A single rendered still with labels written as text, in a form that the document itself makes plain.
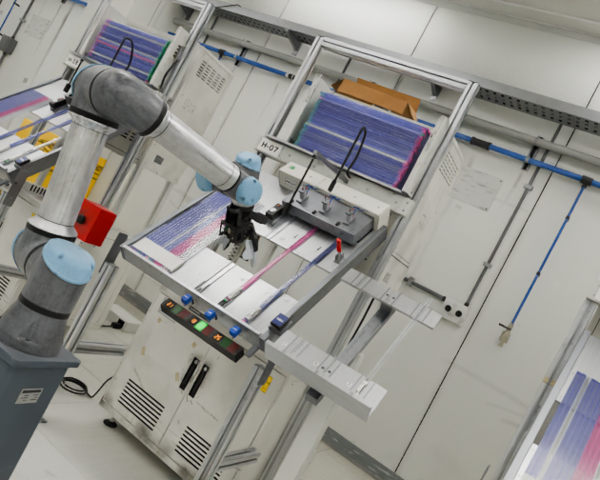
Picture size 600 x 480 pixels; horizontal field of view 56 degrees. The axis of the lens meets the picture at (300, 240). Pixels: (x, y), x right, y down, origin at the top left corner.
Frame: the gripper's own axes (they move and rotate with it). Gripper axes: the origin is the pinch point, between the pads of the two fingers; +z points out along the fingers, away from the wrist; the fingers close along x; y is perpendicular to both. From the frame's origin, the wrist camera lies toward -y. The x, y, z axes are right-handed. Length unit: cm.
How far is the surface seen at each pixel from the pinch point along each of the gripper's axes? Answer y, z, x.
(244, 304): 0.9, 15.2, 5.4
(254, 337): 8.5, 17.7, 17.2
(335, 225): -42.3, -2.6, 8.5
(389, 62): -97, -53, -14
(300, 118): -75, -24, -38
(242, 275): -8.3, 12.8, -4.4
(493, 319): -181, 84, 49
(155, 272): 8.5, 18.0, -29.3
